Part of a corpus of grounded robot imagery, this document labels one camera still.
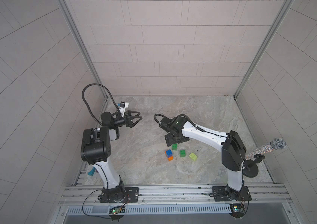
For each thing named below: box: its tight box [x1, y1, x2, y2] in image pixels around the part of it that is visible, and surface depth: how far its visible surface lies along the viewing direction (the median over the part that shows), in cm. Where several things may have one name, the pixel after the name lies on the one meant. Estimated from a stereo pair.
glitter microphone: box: [244, 137, 287, 160], surface depth 59 cm
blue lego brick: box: [165, 149, 173, 158], surface depth 83 cm
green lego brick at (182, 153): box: [179, 149, 187, 158], surface depth 86 cm
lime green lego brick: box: [188, 152, 199, 162], surface depth 86 cm
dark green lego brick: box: [171, 143, 178, 151], surface depth 88 cm
